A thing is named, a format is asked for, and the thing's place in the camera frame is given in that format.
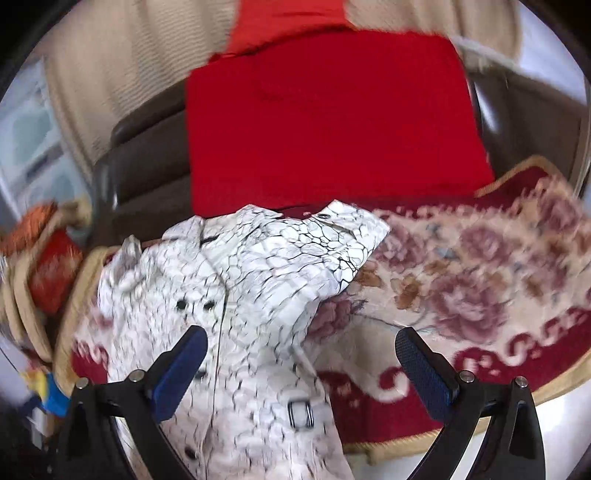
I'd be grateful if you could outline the white crackle-pattern coat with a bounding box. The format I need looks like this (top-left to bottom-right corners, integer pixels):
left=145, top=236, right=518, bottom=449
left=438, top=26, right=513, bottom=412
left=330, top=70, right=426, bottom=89
left=97, top=201, right=389, bottom=479

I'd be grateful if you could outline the beige folded quilt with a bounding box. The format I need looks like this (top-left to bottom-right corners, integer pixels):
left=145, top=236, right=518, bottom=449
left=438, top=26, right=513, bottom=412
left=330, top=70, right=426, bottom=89
left=1, top=198, right=92, bottom=364

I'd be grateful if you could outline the red embroidered pillow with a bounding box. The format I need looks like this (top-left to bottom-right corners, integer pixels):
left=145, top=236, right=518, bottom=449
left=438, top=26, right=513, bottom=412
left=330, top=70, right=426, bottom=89
left=28, top=229, right=83, bottom=316

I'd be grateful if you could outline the orange patterned cloth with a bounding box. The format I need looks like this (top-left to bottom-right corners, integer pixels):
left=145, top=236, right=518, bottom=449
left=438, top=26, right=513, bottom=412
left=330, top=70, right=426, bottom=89
left=1, top=202, right=58, bottom=257

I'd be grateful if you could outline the red blanket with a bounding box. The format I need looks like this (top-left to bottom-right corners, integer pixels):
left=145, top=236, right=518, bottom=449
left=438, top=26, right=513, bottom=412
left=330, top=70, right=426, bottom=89
left=185, top=1, right=494, bottom=217

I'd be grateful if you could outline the window with grey frame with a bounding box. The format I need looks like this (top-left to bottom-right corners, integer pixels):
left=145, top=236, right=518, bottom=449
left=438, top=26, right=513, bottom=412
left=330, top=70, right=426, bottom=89
left=1, top=59, right=90, bottom=218

